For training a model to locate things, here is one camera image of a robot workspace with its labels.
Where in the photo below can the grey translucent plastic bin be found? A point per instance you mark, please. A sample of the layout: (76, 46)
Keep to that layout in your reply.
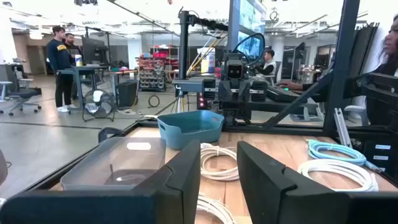
(93, 168)

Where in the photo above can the black box with white labels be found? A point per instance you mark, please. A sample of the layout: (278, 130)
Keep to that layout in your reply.
(382, 161)

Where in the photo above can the black overhead camera boom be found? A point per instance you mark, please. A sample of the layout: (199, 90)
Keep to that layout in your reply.
(184, 46)

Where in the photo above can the large display screen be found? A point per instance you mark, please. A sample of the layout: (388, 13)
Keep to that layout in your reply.
(248, 18)

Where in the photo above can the white wipes canister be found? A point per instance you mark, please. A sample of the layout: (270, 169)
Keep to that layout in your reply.
(78, 60)

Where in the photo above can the grey box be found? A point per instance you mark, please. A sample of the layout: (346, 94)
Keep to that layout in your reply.
(186, 84)

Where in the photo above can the person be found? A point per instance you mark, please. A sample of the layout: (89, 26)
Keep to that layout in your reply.
(390, 46)
(270, 63)
(60, 62)
(72, 46)

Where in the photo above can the black office chair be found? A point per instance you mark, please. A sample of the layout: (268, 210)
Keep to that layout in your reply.
(21, 93)

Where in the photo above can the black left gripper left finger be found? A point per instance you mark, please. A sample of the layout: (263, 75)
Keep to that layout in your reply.
(161, 199)

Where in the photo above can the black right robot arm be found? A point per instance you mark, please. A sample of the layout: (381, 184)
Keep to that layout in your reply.
(234, 113)

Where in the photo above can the white aluminium extrusion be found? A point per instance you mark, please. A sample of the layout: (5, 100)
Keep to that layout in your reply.
(342, 127)

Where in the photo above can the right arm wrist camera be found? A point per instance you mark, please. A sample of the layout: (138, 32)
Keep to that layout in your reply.
(234, 71)

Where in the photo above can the black computer monitor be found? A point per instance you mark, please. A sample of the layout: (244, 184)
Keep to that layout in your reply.
(93, 49)

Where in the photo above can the black speaker box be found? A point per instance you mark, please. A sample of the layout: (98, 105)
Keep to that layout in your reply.
(127, 93)

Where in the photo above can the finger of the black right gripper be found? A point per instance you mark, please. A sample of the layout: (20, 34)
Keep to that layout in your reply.
(245, 91)
(225, 91)

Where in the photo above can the black panel stack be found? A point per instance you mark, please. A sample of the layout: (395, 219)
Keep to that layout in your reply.
(363, 46)

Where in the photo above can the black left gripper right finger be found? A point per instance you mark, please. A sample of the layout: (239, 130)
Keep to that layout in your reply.
(273, 193)

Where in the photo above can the parts shelf rack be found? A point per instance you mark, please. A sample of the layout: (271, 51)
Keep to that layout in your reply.
(152, 74)

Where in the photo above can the grey standing desk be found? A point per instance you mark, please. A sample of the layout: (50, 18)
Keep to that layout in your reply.
(81, 70)

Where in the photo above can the teal blue plastic bin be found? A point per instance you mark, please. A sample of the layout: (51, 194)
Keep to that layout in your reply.
(186, 130)

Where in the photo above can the black floor fan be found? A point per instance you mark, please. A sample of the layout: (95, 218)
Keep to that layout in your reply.
(99, 105)

